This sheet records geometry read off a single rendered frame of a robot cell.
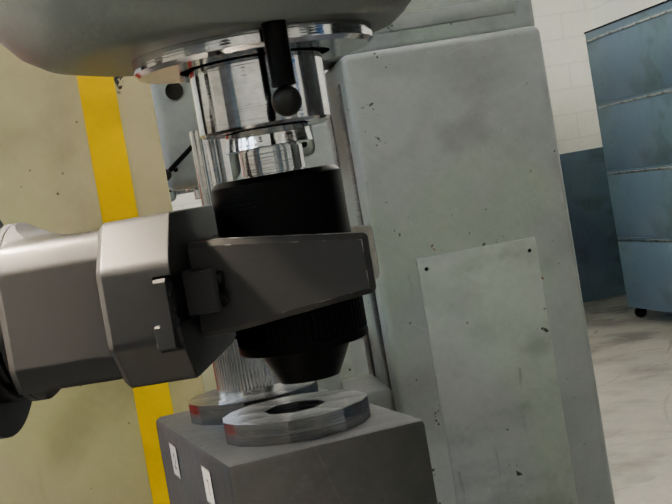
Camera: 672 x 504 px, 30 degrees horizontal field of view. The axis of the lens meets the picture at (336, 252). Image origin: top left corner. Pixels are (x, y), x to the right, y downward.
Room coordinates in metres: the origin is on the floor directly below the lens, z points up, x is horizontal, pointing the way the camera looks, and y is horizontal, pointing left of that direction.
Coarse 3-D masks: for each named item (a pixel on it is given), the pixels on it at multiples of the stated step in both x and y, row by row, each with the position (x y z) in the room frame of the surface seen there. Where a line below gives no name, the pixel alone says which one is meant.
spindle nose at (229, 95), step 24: (312, 48) 0.44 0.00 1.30; (192, 72) 0.44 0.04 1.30; (216, 72) 0.43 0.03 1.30; (240, 72) 0.43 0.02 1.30; (264, 72) 0.43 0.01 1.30; (312, 72) 0.44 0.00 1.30; (216, 96) 0.43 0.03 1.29; (240, 96) 0.43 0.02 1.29; (264, 96) 0.43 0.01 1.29; (312, 96) 0.43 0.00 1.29; (216, 120) 0.43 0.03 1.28; (240, 120) 0.43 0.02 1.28; (264, 120) 0.43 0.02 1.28; (288, 120) 0.43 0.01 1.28; (312, 120) 0.44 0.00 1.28
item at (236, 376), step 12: (228, 348) 0.83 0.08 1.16; (216, 360) 0.84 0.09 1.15; (228, 360) 0.83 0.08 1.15; (240, 360) 0.83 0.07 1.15; (252, 360) 0.83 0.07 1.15; (216, 372) 0.84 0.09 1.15; (228, 372) 0.83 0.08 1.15; (240, 372) 0.83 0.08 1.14; (252, 372) 0.83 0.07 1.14; (264, 372) 0.83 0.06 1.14; (216, 384) 0.85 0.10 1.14; (228, 384) 0.83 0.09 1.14; (240, 384) 0.83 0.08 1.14; (252, 384) 0.83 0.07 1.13; (264, 384) 0.83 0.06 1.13; (276, 384) 0.84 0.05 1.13; (228, 396) 0.83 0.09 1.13; (240, 396) 0.83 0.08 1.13
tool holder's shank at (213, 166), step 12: (192, 132) 0.84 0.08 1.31; (192, 144) 0.85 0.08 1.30; (204, 144) 0.84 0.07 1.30; (216, 144) 0.84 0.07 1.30; (204, 156) 0.84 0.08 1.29; (216, 156) 0.84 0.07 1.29; (228, 156) 0.85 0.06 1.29; (204, 168) 0.84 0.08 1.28; (216, 168) 0.84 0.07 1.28; (228, 168) 0.85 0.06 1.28; (204, 180) 0.84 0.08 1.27; (216, 180) 0.84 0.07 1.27; (228, 180) 0.84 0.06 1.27; (204, 192) 0.84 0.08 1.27; (204, 204) 0.85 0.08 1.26
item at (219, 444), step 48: (288, 384) 0.85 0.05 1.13; (192, 432) 0.80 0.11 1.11; (240, 432) 0.73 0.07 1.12; (288, 432) 0.71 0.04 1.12; (336, 432) 0.72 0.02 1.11; (384, 432) 0.71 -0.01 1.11; (192, 480) 0.79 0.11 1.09; (240, 480) 0.68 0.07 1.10; (288, 480) 0.69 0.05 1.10; (336, 480) 0.70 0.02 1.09; (384, 480) 0.71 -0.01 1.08; (432, 480) 0.72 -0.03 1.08
